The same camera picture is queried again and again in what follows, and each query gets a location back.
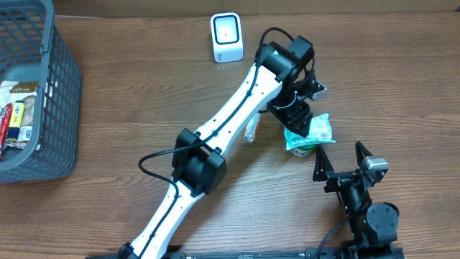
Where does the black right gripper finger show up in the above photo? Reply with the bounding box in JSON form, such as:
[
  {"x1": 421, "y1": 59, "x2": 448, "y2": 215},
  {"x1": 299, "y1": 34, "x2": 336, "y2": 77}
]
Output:
[
  {"x1": 355, "y1": 141, "x2": 373, "y2": 169},
  {"x1": 313, "y1": 145, "x2": 335, "y2": 181}
]

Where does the teal white snack packet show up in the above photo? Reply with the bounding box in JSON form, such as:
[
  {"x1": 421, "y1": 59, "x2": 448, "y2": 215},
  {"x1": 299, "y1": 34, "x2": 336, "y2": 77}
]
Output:
[{"x1": 284, "y1": 113, "x2": 336, "y2": 151}]

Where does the orange white small packet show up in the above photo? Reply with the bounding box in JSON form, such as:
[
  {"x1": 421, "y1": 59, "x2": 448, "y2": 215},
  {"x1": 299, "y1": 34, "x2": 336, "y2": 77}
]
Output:
[{"x1": 243, "y1": 112, "x2": 260, "y2": 142}]

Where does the yellow black tube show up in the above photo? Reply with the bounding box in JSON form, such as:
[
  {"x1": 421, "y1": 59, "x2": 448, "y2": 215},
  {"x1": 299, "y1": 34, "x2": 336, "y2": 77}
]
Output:
[{"x1": 6, "y1": 101, "x2": 25, "y2": 141}]

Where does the beige snack bag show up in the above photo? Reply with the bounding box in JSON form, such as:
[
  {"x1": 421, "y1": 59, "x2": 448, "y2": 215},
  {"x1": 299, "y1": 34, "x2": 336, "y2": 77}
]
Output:
[{"x1": 1, "y1": 81, "x2": 39, "y2": 149}]

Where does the red snack bar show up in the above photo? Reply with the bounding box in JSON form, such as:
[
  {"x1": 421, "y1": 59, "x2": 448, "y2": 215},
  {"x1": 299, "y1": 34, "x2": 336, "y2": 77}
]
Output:
[{"x1": 1, "y1": 103, "x2": 13, "y2": 151}]

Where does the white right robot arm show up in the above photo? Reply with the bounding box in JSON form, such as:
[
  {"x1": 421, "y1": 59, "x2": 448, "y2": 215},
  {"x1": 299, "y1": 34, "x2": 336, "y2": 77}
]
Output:
[{"x1": 308, "y1": 141, "x2": 405, "y2": 259}]

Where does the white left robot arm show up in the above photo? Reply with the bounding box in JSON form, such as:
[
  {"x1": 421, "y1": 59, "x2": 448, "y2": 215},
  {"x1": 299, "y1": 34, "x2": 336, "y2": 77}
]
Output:
[{"x1": 117, "y1": 36, "x2": 315, "y2": 258}]

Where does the white barcode scanner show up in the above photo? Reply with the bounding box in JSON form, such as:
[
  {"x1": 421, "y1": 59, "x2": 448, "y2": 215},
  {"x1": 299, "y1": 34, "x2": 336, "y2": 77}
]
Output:
[{"x1": 210, "y1": 12, "x2": 244, "y2": 63}]

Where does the green lid jar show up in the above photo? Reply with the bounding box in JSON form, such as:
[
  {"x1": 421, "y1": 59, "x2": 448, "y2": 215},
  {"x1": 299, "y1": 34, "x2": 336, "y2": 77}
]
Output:
[{"x1": 290, "y1": 145, "x2": 316, "y2": 157}]

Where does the grey plastic mesh basket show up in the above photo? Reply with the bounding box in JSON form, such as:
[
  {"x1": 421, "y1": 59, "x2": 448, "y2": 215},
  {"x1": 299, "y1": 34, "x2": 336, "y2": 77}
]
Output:
[{"x1": 1, "y1": 0, "x2": 82, "y2": 183}]

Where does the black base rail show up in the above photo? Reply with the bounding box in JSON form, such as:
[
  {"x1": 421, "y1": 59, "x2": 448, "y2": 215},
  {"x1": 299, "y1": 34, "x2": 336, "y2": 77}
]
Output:
[{"x1": 86, "y1": 246, "x2": 405, "y2": 259}]

